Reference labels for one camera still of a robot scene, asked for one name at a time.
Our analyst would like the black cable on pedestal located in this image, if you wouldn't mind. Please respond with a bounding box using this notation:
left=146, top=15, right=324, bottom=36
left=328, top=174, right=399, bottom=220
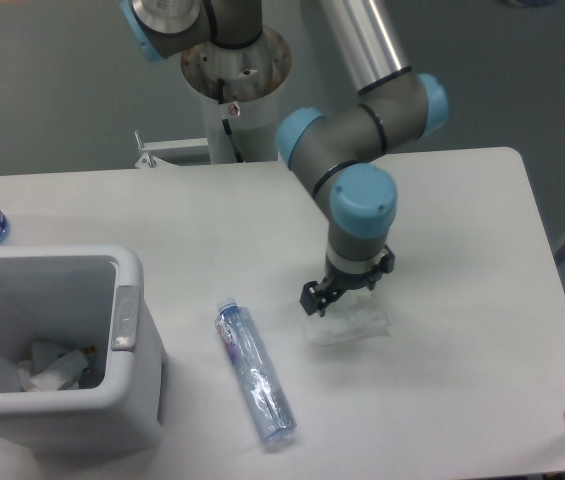
left=215, top=76, right=245, bottom=164

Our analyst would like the white plastic trash can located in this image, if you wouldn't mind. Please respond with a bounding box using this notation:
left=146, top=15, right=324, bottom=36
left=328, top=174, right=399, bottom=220
left=0, top=245, right=167, bottom=452

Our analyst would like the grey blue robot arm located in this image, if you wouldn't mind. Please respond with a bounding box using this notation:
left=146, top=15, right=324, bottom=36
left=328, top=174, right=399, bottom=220
left=121, top=1, right=448, bottom=315

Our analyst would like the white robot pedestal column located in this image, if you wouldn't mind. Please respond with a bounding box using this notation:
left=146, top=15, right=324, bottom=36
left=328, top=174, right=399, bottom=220
left=181, top=26, right=292, bottom=164

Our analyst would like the clear plastic bottle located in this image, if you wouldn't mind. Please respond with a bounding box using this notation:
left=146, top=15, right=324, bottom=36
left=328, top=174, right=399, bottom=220
left=215, top=298, right=297, bottom=446

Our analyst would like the white paper trash in bin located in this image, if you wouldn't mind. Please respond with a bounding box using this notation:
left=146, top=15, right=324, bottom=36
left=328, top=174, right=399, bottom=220
left=17, top=340, right=103, bottom=392

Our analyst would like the white pedestal base frame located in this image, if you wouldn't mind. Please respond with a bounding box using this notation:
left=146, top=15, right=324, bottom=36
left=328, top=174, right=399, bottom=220
left=134, top=130, right=210, bottom=169

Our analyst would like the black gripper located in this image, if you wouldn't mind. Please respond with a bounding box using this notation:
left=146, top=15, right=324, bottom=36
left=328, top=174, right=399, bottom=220
left=299, top=245, right=395, bottom=317

